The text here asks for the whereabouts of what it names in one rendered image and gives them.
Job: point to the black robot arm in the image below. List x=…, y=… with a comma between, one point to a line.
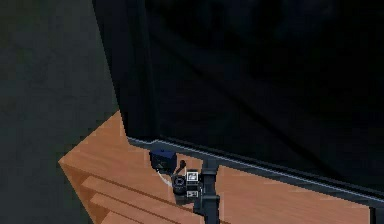
x=210, y=203

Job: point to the dark blue alarm clock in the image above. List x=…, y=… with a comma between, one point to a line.
x=163, y=159

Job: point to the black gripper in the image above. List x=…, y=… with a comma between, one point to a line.
x=179, y=182

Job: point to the brown wooden chest of drawers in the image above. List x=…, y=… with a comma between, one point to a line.
x=113, y=166

